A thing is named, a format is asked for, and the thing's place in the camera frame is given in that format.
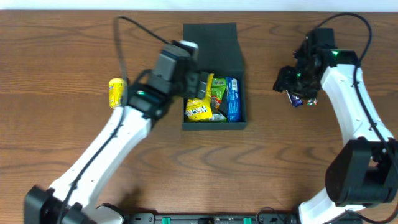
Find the blue wafer bar wrapper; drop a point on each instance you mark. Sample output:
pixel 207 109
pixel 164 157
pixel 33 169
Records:
pixel 233 100

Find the black mounting rail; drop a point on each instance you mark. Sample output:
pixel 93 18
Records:
pixel 262 218

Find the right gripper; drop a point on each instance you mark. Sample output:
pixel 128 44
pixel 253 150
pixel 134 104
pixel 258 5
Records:
pixel 285 79

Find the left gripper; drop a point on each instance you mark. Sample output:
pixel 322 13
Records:
pixel 201 89

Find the green red chocolate bar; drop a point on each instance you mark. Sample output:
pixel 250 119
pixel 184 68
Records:
pixel 312 102

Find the yellow Mentos bottle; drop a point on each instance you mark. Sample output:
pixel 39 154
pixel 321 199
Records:
pixel 116 89

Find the dark blue Dairy Milk bar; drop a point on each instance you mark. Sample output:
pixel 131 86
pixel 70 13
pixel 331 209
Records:
pixel 294 100

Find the green snack bag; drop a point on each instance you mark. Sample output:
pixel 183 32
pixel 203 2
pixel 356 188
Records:
pixel 218 87

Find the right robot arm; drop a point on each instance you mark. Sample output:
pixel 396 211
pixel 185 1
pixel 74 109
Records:
pixel 362 175

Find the dark green open box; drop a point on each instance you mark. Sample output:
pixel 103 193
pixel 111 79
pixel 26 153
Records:
pixel 218 53

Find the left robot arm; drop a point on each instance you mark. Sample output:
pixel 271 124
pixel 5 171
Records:
pixel 72 198

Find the yellow Hacks candy bag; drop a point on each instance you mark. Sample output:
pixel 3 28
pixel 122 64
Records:
pixel 200 109

